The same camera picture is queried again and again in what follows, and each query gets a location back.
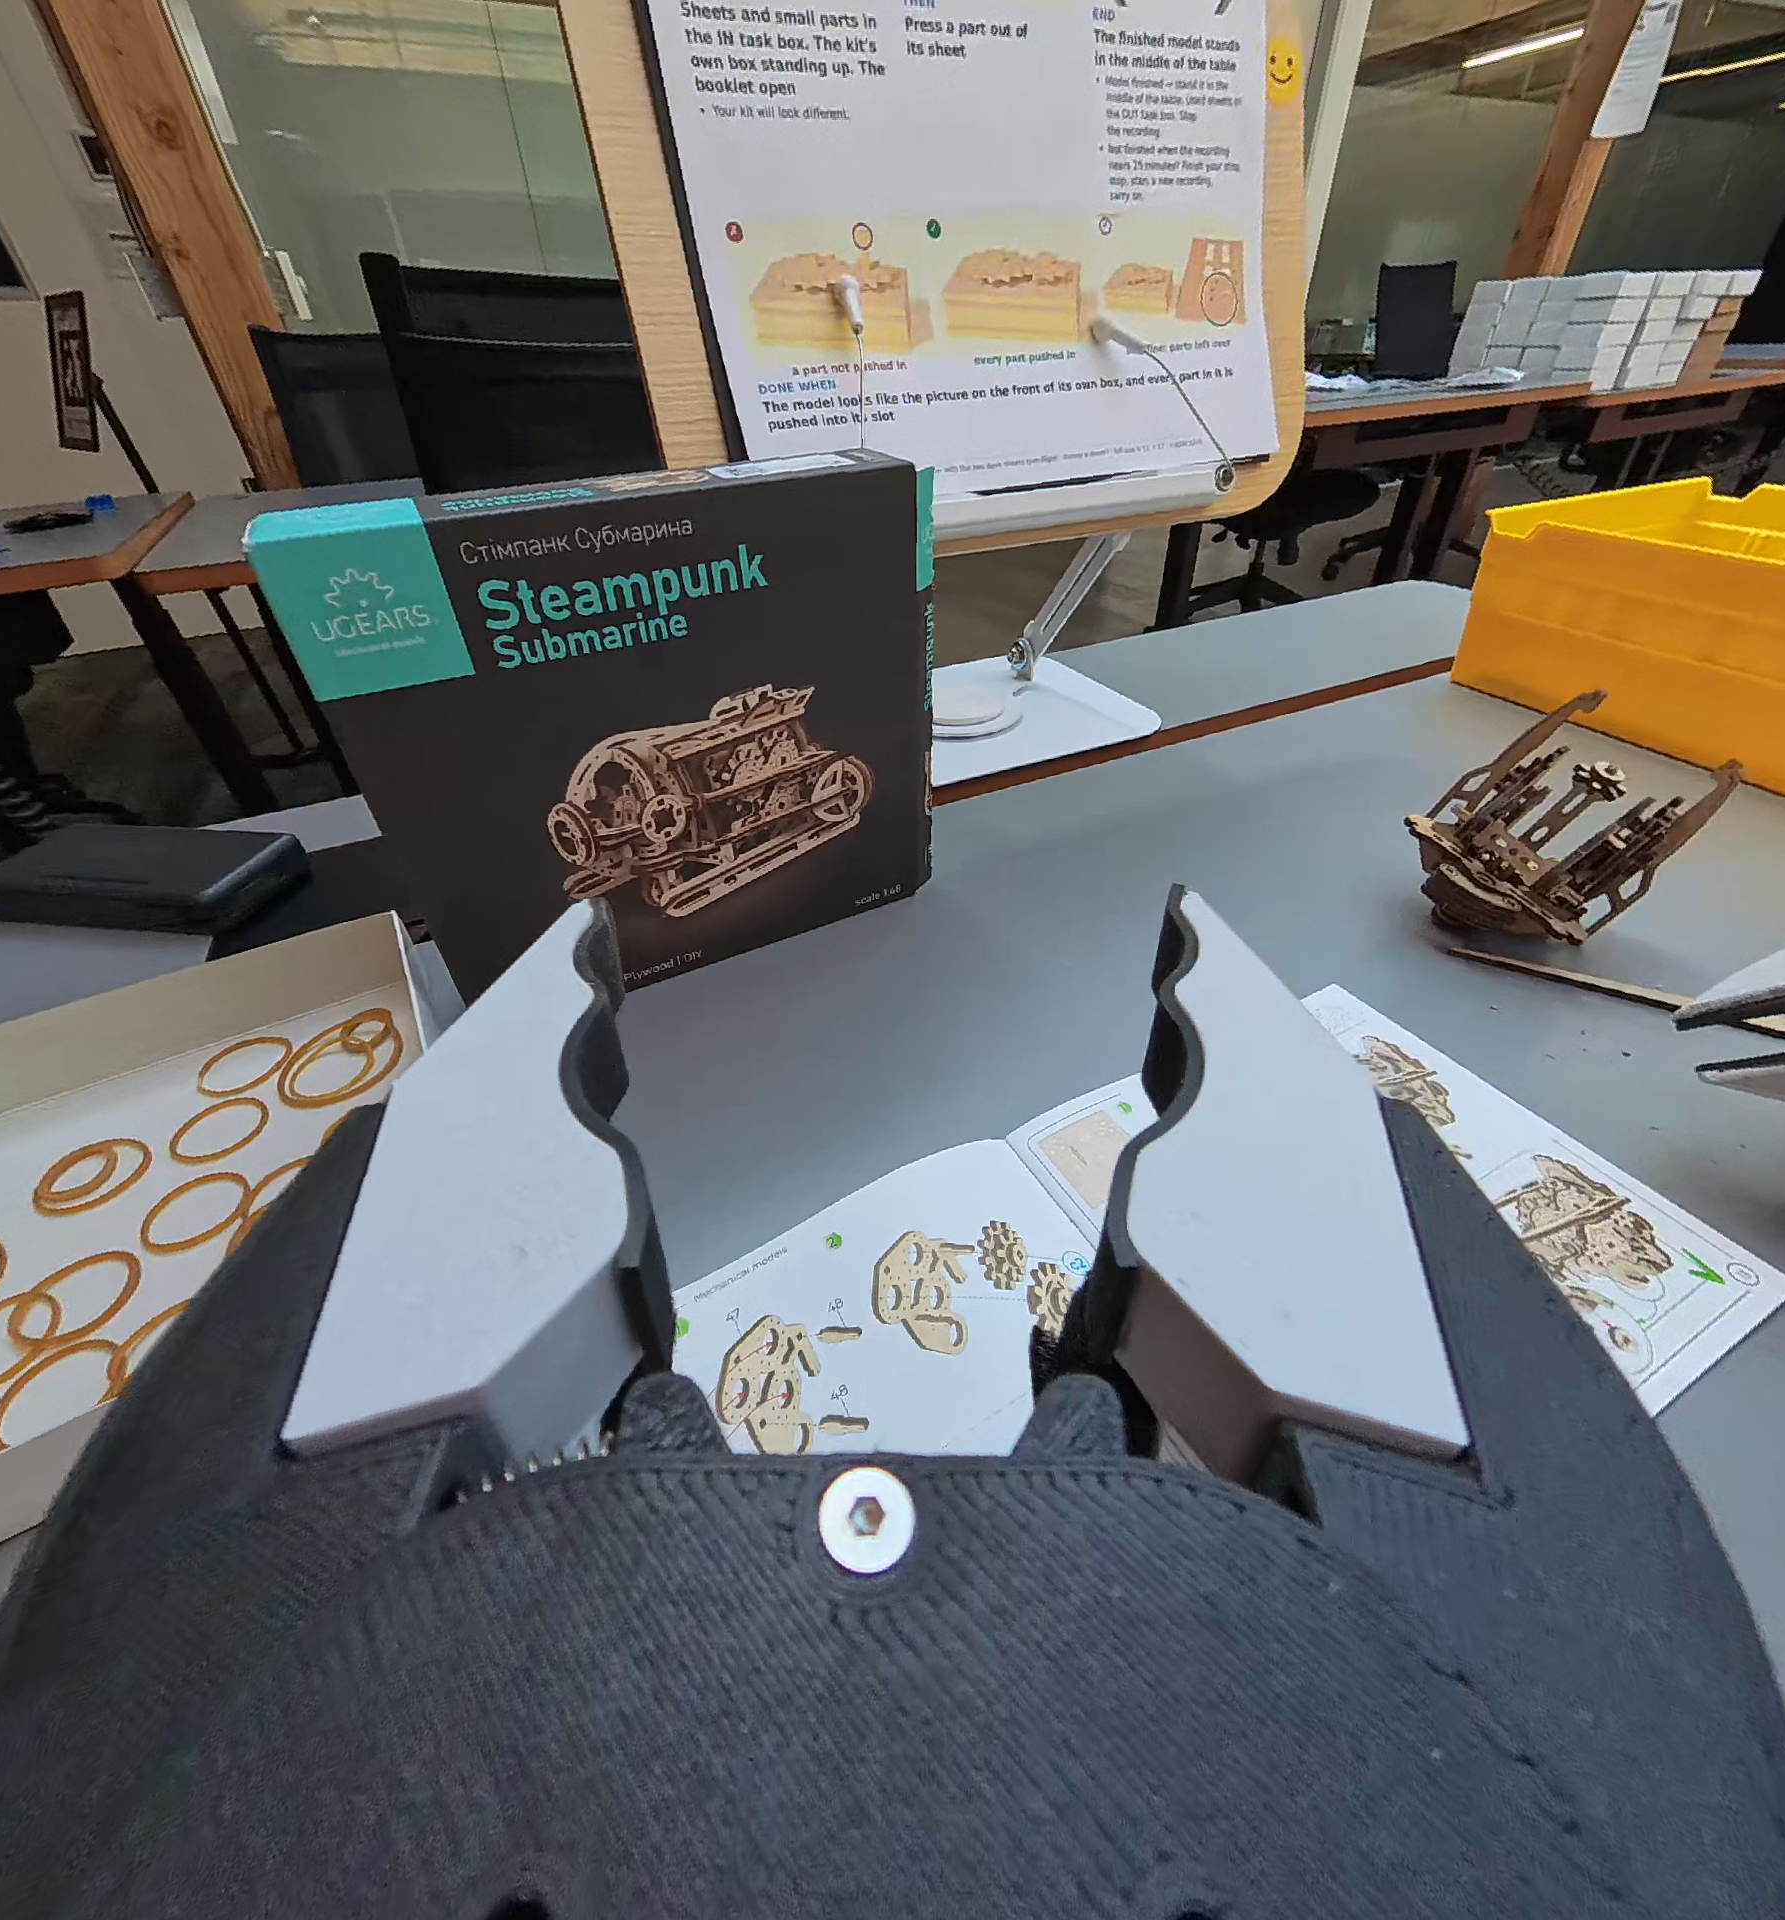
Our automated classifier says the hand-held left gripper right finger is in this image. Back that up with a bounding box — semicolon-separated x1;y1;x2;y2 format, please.
1103;885;1473;1479

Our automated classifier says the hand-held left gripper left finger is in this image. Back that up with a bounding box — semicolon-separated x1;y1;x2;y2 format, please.
275;899;679;1460

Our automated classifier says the grey office desk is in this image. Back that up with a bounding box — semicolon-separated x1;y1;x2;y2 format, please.
929;581;1473;792

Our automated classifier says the long background desk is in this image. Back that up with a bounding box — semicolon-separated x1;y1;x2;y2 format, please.
1299;361;1785;604

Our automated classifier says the background desk with brown edge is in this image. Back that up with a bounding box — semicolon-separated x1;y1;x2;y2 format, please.
131;481;427;797
0;490;198;819

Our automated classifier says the thin wooden stick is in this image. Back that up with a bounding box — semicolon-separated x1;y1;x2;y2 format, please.
1444;945;1785;1042

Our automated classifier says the partly built wooden model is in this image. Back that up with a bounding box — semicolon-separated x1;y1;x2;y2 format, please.
1403;689;1746;947

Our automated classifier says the open instruction booklet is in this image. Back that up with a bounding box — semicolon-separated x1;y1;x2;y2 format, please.
673;982;1785;1460

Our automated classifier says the empty yellow plastic bin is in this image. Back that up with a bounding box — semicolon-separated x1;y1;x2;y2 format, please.
1448;479;1785;778

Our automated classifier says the pile of tan rubber bands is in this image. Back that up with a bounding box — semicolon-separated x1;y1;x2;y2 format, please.
0;1009;405;1479

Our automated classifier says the shallow white cardboard tray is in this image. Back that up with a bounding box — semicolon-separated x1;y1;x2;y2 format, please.
0;910;432;1576

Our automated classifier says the black power adapter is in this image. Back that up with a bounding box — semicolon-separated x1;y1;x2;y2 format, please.
0;823;314;937

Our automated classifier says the black model kit box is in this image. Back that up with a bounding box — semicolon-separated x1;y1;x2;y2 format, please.
244;450;936;1006

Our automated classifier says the white board stand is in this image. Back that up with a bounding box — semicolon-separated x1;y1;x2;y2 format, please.
929;534;1165;792

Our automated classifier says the stack of white boxes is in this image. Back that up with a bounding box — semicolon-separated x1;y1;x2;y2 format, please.
1447;269;1768;382

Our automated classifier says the black office chair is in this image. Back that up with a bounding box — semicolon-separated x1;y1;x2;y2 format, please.
1370;262;1460;382

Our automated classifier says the low black mesh chair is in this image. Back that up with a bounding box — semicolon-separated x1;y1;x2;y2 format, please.
248;321;422;490

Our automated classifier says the tall black mesh chair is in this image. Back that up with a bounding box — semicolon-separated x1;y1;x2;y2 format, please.
359;252;668;498

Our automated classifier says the wooden display board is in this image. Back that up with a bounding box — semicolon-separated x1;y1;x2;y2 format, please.
559;0;1309;550

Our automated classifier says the white instruction sheet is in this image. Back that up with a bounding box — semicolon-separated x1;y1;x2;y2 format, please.
635;0;1284;470

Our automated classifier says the framed wall sign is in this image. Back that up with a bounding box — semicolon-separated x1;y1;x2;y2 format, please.
43;292;101;455

